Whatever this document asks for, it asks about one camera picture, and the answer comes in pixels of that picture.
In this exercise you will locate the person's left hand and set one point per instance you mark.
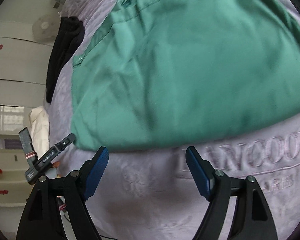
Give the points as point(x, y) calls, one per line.
point(55, 164)

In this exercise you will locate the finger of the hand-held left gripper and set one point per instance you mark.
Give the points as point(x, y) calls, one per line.
point(26, 142)
point(57, 150)

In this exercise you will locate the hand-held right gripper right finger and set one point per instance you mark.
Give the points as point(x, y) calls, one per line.
point(198, 172)

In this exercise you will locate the black garment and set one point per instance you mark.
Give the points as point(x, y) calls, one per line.
point(64, 50)

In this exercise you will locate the green button-up work shirt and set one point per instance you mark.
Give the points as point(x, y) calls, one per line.
point(190, 67)

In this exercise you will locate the lavender embossed blanket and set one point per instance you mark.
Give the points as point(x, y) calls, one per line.
point(152, 180)

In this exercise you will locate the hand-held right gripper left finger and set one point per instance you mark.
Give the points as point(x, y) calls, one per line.
point(96, 172)

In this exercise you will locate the white electric fan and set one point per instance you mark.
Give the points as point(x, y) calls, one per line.
point(43, 28)

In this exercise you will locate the white fluffy cloth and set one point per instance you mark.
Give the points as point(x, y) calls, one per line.
point(39, 122)

